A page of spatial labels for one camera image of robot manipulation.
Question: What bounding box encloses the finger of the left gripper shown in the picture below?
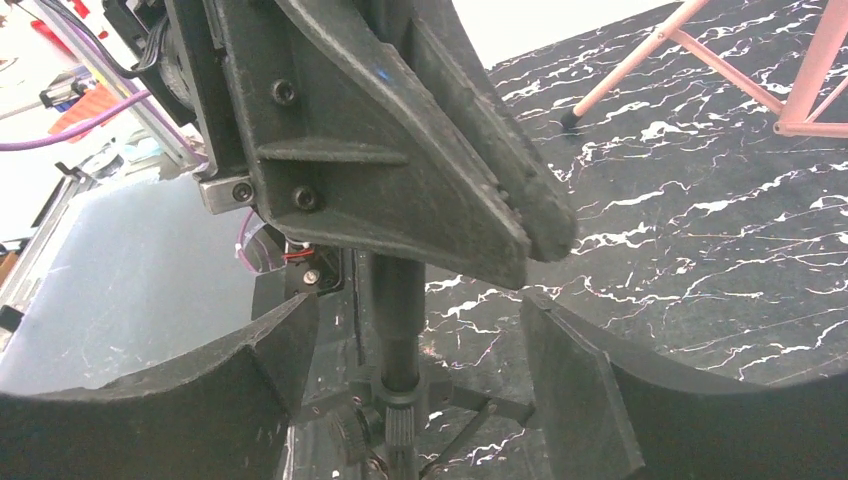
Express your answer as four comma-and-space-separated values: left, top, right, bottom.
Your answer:
213, 1, 530, 289
357, 1, 578, 262

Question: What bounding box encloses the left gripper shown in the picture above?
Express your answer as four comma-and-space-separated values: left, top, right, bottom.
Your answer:
102, 1, 257, 214

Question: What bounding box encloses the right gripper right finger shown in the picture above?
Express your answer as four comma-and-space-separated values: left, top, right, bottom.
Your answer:
520, 296, 847, 479

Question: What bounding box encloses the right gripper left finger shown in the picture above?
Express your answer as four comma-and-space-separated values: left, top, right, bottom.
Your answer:
1, 294, 319, 479

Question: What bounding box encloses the black tripod mic stand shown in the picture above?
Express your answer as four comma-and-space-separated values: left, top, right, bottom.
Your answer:
291, 251, 538, 480

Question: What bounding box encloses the pink music stand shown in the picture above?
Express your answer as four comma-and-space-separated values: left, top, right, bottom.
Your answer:
561, 0, 847, 139

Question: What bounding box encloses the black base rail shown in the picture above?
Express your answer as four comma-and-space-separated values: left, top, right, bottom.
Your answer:
248, 221, 372, 480

